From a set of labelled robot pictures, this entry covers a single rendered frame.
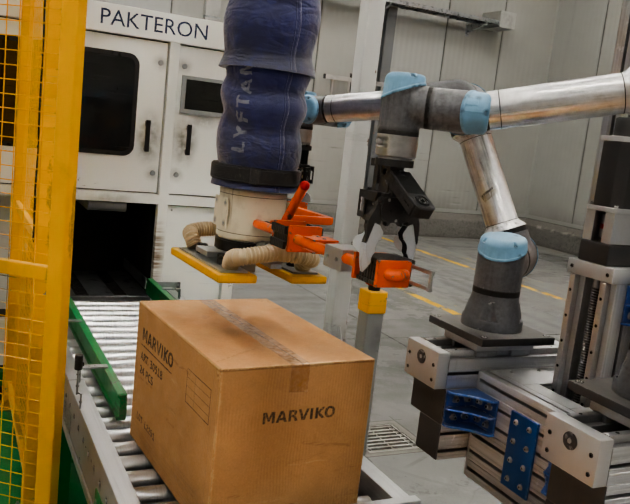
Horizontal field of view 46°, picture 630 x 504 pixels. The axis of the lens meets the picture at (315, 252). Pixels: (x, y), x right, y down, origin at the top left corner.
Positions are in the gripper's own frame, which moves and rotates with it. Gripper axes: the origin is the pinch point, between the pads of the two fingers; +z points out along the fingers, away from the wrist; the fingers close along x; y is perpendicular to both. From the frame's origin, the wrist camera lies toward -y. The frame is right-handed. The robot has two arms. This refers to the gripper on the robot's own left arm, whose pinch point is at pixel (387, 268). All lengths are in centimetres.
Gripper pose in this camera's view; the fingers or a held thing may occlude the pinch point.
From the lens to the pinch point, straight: 138.2
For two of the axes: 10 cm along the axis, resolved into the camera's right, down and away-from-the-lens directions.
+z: -1.1, 9.8, 1.6
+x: -8.8, -0.2, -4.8
